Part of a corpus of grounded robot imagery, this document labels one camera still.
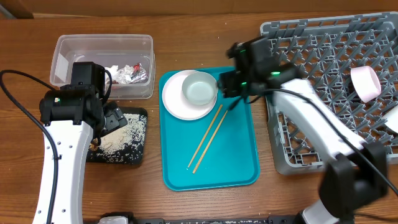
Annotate large white plate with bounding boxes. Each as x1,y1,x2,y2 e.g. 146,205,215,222
159,70,217,121

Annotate red silver foil wrapper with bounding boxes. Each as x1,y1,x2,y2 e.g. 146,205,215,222
123,63,149,84

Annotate clear plastic bin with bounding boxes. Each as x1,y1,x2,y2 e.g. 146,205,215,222
50,34,155,100

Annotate black rail at table edge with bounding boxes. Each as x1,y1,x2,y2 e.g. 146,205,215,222
98,212,299,224

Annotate pink bowl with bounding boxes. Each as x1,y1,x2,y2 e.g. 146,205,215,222
350,66,381,103

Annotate grey bowl with rice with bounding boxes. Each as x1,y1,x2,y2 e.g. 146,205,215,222
182,71,218,105

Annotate grey dishwasher rack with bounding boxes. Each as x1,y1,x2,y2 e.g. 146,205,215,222
260,12,397,164

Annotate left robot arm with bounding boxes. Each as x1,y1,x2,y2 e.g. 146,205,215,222
34,62,128,223

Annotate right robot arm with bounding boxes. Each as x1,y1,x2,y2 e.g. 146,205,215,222
218,37,394,223

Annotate white tissue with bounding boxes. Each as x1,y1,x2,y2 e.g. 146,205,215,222
105,65,126,84

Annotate black tray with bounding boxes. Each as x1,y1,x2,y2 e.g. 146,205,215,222
86,106,149,166

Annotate spilled rice pile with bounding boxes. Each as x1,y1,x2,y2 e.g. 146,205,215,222
99,113,147,162

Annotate teal plastic tray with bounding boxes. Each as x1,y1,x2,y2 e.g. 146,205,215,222
158,65,261,192

